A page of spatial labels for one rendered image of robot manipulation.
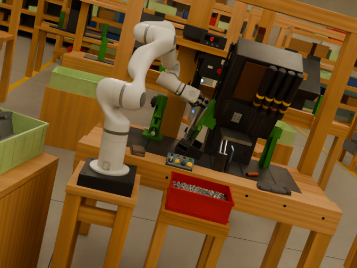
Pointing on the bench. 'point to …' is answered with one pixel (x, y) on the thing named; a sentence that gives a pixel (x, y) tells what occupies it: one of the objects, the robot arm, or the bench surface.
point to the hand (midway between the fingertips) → (204, 103)
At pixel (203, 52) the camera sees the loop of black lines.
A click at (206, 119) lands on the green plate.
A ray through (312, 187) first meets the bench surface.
